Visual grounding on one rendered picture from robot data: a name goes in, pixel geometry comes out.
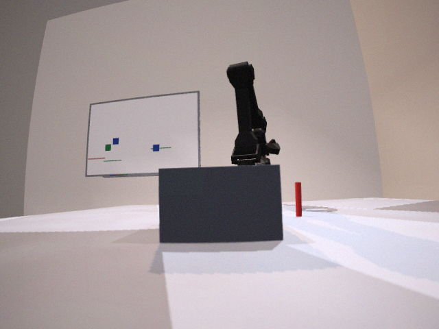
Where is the red peg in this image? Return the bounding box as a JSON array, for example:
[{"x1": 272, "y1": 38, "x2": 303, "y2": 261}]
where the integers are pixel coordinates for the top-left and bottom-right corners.
[{"x1": 295, "y1": 182, "x2": 302, "y2": 217}]

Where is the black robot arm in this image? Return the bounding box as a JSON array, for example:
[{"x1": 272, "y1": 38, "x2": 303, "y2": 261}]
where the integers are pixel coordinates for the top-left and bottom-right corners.
[{"x1": 227, "y1": 61, "x2": 281, "y2": 166}]

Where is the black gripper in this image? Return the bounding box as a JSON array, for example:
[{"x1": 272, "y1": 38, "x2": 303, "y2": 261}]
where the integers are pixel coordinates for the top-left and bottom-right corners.
[{"x1": 256, "y1": 140, "x2": 270, "y2": 165}]

